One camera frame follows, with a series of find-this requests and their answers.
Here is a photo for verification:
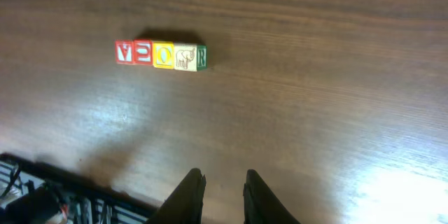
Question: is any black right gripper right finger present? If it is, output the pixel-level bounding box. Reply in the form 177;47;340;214
243;169;300;224

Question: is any cluttered shelf below table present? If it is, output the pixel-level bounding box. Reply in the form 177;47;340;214
1;153;158;224

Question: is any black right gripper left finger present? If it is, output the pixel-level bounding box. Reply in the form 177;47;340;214
146;168;207;224

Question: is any natural block brown picture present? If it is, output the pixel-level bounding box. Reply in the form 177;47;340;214
174;43;208;71

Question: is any red letter U block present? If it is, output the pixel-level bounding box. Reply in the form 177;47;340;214
133;40;153;65

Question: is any yellow wooden block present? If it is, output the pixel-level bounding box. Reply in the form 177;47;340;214
153;41;174;69

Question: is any red letter A block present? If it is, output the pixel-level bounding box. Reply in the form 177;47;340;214
115;40;134;65

